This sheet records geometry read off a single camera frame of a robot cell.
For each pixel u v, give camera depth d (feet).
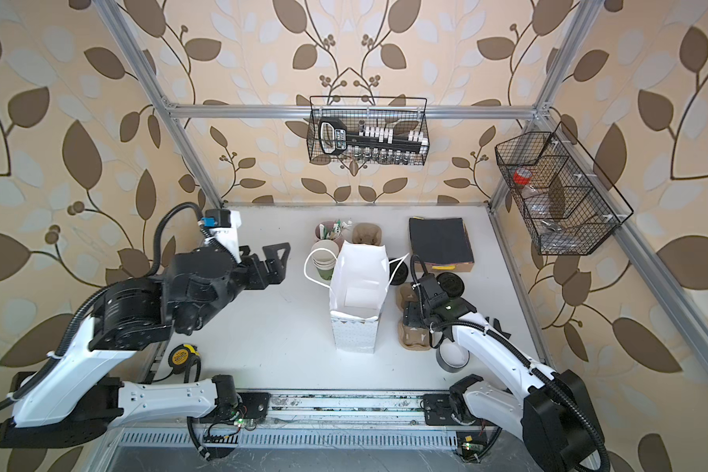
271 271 1.60
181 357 2.64
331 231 2.85
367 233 3.55
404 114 2.99
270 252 1.59
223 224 1.47
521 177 2.88
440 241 3.34
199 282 1.16
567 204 2.42
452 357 2.70
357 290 2.91
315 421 2.42
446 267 3.23
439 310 2.03
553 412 1.32
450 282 2.77
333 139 2.77
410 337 2.84
